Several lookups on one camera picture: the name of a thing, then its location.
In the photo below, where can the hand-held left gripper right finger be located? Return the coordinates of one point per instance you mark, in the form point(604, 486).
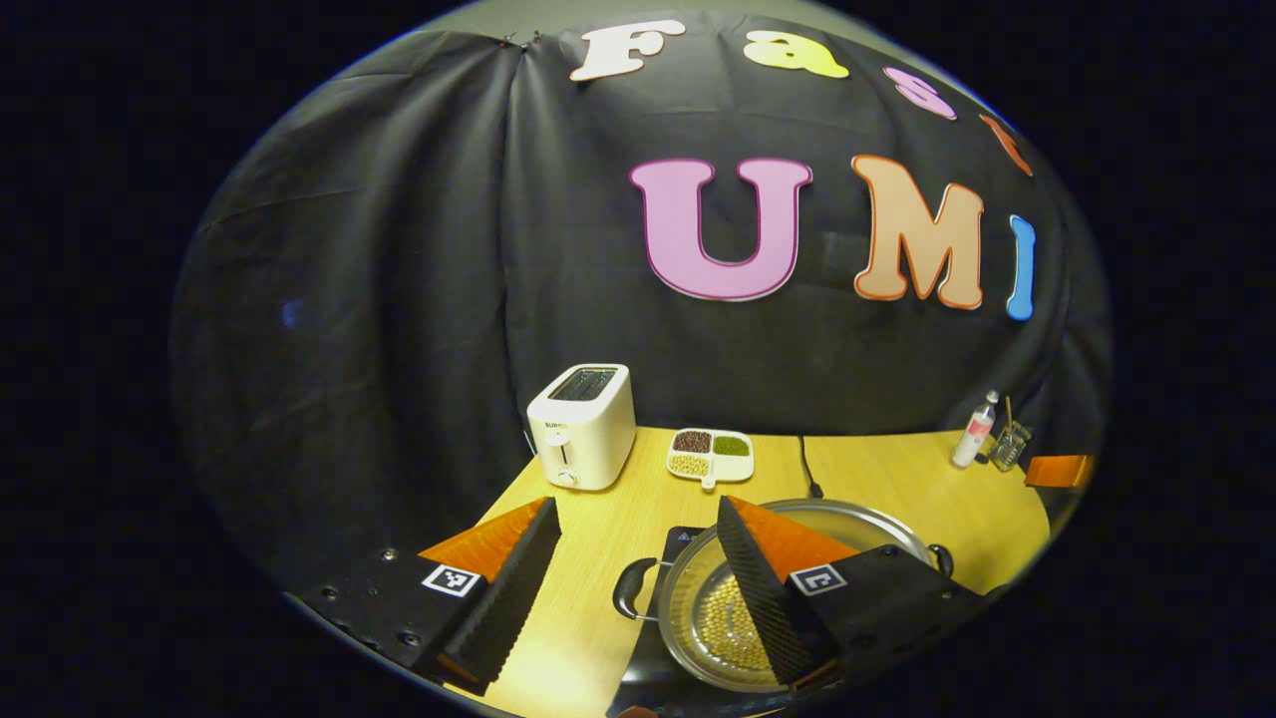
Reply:
point(768, 588)

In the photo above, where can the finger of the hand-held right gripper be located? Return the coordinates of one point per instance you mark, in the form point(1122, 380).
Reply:
point(1059, 471)

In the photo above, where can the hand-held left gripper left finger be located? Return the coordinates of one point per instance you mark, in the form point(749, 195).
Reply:
point(518, 588)

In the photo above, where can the stainless steel pot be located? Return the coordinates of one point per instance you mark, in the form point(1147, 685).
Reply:
point(688, 623)

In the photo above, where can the black induction cooktop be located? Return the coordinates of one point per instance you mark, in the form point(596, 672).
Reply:
point(648, 688)

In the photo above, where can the pile of soybeans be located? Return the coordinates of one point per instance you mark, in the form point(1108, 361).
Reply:
point(733, 623)

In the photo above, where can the wooden stick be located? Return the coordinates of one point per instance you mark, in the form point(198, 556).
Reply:
point(1008, 414)

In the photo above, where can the clear bottle with pink label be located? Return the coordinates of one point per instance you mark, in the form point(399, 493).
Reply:
point(973, 434)

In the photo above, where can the white toaster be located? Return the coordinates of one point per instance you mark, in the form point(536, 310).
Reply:
point(588, 429)

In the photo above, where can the black backdrop cloth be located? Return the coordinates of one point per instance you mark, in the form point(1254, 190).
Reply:
point(399, 249)

